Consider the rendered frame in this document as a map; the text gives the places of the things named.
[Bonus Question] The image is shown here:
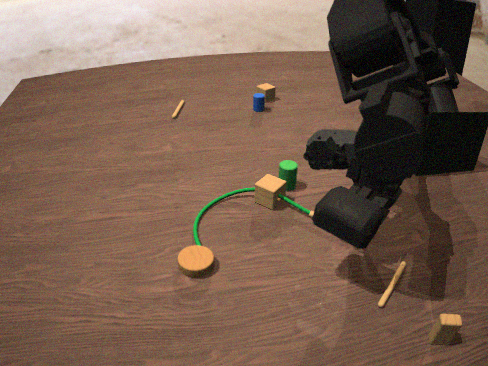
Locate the thin wooden stick with green string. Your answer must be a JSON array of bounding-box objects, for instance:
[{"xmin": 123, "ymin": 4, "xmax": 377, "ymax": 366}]
[{"xmin": 193, "ymin": 188, "xmax": 314, "ymax": 246}]

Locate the green cylinder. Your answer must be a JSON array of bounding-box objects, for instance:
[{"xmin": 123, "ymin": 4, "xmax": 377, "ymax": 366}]
[{"xmin": 279, "ymin": 160, "xmax": 298, "ymax": 191}]

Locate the small yellow wooden stick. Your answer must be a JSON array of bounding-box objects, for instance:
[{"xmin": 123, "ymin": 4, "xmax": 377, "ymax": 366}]
[{"xmin": 172, "ymin": 100, "xmax": 185, "ymax": 119}]

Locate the light wooden stick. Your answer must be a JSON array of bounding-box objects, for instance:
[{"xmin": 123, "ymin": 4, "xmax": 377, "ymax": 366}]
[{"xmin": 377, "ymin": 261, "xmax": 406, "ymax": 308}]

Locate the round tan wooden disc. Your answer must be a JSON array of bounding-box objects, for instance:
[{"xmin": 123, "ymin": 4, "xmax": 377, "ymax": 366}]
[{"xmin": 178, "ymin": 245, "xmax": 215, "ymax": 278}]

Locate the blue cylinder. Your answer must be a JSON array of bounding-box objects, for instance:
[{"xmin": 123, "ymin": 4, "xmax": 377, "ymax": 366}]
[{"xmin": 253, "ymin": 93, "xmax": 265, "ymax": 112}]

